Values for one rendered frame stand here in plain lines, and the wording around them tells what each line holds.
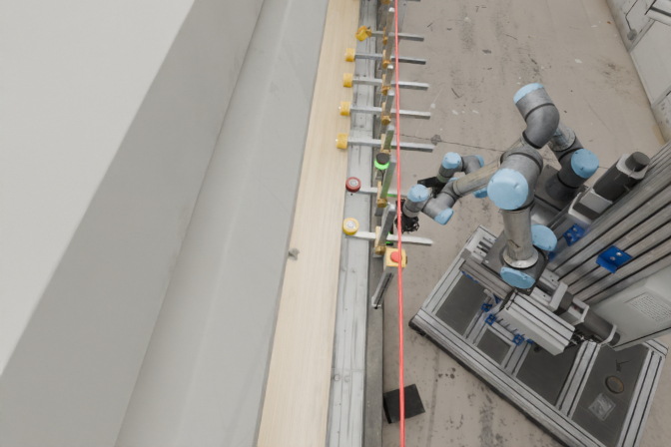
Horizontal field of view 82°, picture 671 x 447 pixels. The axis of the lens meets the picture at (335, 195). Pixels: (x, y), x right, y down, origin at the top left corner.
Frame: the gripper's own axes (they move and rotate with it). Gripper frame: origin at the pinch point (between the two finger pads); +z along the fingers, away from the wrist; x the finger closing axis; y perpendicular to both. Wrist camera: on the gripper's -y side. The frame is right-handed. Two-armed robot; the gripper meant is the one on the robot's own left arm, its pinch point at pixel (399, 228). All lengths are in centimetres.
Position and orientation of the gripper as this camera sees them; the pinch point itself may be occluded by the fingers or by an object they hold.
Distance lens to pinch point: 188.5
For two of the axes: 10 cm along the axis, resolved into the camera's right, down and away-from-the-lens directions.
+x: 9.6, -1.9, 1.9
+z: -0.6, 5.5, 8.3
